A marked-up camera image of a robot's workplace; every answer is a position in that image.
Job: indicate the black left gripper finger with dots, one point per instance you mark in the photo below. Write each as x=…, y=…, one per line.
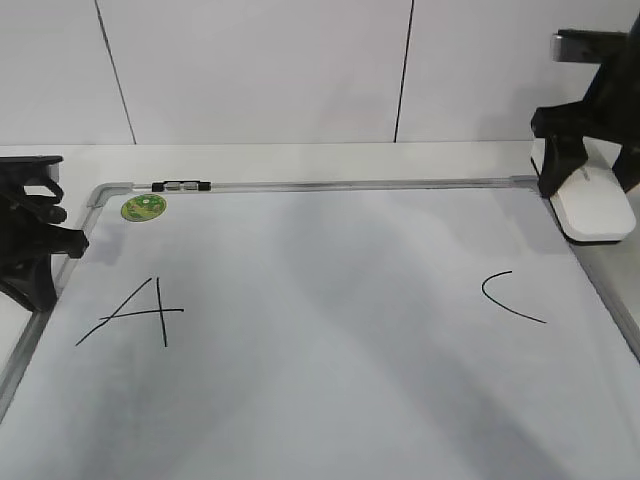
x=70, y=242
x=30, y=284

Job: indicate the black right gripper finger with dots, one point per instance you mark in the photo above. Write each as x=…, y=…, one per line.
x=560, y=127
x=627, y=167

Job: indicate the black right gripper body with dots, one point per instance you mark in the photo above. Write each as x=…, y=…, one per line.
x=609, y=109

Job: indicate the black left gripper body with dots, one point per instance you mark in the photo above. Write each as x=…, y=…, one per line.
x=31, y=212

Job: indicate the white whiteboard eraser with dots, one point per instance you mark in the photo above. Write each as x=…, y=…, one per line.
x=590, y=206

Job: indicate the round green magnet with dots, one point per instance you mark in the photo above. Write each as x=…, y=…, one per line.
x=143, y=208

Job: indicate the black hanging clip on frame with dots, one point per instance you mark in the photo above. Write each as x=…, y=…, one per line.
x=181, y=186

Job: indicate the white whiteboard with grey frame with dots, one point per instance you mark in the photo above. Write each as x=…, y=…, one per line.
x=446, y=333

